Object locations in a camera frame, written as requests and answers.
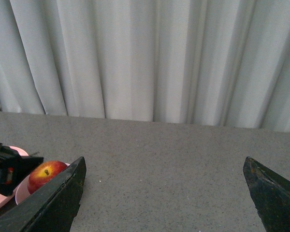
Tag white pleated curtain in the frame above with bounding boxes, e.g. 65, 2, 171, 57
0, 0, 290, 132

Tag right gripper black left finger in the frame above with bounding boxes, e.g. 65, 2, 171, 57
0, 157, 87, 232

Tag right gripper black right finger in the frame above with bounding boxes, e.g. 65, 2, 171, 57
243, 157, 290, 232

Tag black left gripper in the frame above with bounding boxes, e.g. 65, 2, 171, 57
0, 143, 44, 196

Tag red yellow apple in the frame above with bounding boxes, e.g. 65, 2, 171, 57
27, 160, 68, 194

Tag light pink bowl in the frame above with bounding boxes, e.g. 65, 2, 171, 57
15, 162, 71, 205

